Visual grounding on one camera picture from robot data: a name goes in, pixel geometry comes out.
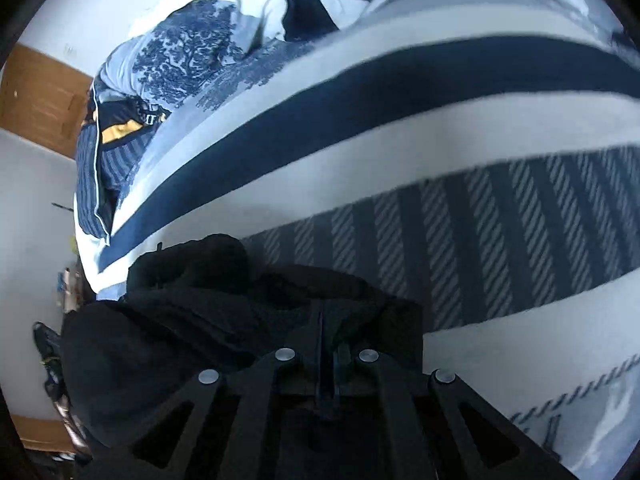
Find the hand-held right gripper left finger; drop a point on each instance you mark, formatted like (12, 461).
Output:
(300, 375)

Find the striped blue white bedsheet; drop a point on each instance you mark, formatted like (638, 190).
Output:
(400, 125)

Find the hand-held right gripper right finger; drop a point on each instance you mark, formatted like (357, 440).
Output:
(352, 377)

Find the tree print duvet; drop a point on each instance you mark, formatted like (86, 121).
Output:
(190, 45)

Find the wooden door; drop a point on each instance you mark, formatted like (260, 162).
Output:
(40, 100)

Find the black puffer jacket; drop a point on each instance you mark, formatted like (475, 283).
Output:
(175, 320)

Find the blue striped pillow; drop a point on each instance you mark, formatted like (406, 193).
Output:
(105, 180)

